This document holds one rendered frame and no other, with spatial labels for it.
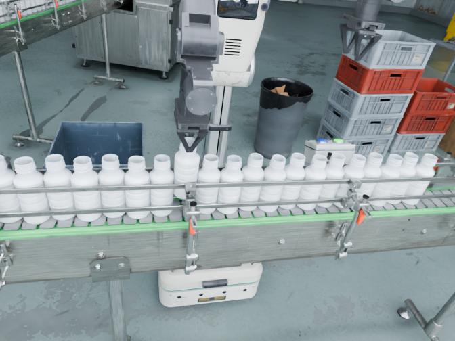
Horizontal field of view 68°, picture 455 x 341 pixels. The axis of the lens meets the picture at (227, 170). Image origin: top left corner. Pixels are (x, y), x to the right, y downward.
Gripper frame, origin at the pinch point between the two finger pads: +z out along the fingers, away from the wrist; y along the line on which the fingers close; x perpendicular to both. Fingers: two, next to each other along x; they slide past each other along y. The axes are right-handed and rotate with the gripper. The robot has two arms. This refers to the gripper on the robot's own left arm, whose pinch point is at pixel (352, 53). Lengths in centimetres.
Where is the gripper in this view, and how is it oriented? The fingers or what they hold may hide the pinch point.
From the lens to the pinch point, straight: 102.9
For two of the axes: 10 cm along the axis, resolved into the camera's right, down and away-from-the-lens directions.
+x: -9.7, 0.1, -2.3
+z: -1.3, 8.2, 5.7
